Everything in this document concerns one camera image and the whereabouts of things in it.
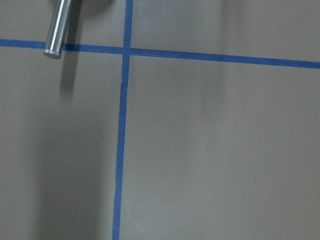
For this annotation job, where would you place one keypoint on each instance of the steel ice scoop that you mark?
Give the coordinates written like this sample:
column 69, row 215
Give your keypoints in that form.
column 58, row 26

